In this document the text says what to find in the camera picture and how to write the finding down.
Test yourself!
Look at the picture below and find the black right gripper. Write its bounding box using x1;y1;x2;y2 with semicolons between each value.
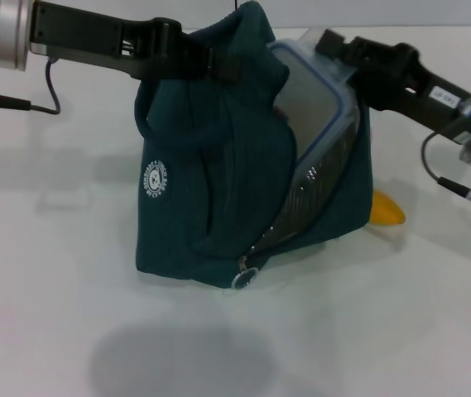
315;29;471;144

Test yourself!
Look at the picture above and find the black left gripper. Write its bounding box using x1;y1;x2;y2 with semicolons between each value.
30;0;243;84

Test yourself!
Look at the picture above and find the clear lunch box blue rim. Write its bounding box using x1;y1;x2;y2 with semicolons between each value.
267;26;361;165

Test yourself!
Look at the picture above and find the dark teal insulated lunch bag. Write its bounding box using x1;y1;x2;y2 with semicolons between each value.
133;0;376;290

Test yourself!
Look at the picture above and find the yellow toy banana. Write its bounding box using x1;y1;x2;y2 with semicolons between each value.
370;189;407;227

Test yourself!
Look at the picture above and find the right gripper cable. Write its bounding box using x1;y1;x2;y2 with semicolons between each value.
421;127;471;214

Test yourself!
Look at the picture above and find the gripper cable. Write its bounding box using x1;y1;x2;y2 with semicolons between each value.
0;57;62;117
421;127;471;214

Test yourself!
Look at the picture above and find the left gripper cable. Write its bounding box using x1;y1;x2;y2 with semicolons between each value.
0;57;62;117

